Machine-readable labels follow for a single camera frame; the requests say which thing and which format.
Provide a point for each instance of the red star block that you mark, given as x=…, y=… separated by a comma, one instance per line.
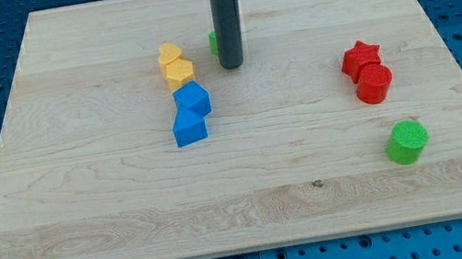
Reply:
x=360, y=56

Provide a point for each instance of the yellow heart block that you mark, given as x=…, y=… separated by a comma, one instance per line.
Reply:
x=169, y=52

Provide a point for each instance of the yellow hexagon block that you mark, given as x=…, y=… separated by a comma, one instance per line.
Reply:
x=179, y=73

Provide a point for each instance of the wooden board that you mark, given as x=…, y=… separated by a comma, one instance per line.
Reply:
x=90, y=169

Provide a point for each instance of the green cylinder block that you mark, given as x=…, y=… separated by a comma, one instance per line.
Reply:
x=406, y=142

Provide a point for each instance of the red cylinder block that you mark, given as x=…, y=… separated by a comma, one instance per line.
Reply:
x=373, y=83

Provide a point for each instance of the blue triangle block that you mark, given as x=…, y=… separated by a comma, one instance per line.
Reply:
x=188, y=127

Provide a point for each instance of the blue cube block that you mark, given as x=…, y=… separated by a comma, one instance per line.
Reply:
x=194, y=97

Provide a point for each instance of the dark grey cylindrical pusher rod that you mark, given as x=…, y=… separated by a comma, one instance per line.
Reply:
x=227, y=27

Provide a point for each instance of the green star block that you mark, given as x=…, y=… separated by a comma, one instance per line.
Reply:
x=213, y=43

